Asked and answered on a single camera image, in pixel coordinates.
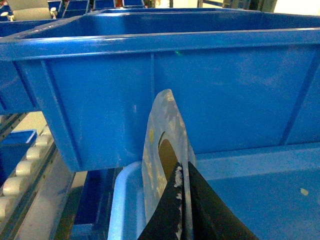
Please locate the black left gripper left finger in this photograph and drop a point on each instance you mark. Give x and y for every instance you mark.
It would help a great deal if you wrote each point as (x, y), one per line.
(166, 223)

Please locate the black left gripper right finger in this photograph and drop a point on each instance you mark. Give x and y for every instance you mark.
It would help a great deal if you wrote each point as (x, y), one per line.
(211, 218)

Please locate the blue shallow tray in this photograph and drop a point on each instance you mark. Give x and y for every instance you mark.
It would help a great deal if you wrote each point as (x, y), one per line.
(274, 191)

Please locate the large blue plastic crate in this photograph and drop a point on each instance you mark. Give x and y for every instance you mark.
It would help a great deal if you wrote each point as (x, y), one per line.
(241, 80)

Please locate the white roller track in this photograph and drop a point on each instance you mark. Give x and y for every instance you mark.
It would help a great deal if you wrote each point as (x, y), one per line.
(23, 172)

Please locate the grey chair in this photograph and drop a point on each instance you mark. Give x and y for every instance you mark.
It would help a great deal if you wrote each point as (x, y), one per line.
(30, 10)

